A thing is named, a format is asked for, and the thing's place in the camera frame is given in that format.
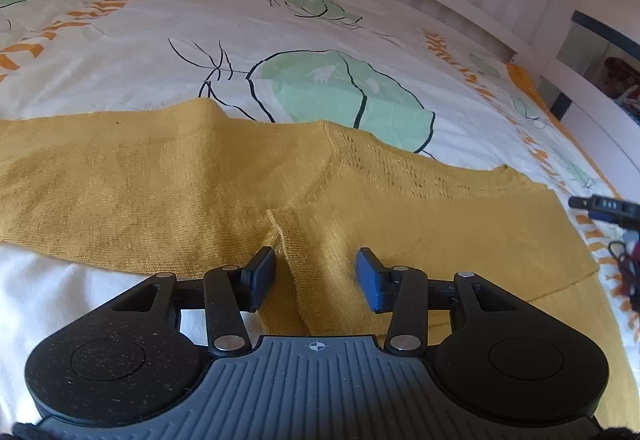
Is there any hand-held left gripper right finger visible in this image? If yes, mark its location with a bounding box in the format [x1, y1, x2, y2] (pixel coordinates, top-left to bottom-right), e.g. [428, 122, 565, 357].
[355, 247, 526, 355]

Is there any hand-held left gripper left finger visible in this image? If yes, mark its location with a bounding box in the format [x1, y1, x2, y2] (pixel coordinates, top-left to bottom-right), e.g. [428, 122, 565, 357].
[112, 246, 277, 355]

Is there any yellow knit sweater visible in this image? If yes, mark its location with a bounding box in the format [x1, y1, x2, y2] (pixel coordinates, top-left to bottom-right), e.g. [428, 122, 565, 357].
[0, 98, 640, 431]

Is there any colourful clutter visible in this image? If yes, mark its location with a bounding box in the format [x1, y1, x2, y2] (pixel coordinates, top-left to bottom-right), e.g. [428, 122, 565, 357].
[602, 56, 640, 109]

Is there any dark blue railing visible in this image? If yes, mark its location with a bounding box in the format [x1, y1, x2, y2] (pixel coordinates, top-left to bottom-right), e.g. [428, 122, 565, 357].
[549, 0, 640, 121]

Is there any white leaf print bedspread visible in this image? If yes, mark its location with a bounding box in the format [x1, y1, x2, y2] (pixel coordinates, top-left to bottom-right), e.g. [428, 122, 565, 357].
[0, 0, 640, 426]

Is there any red and black cable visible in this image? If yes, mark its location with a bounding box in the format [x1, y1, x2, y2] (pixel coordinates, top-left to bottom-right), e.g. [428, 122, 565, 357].
[607, 231, 640, 315]

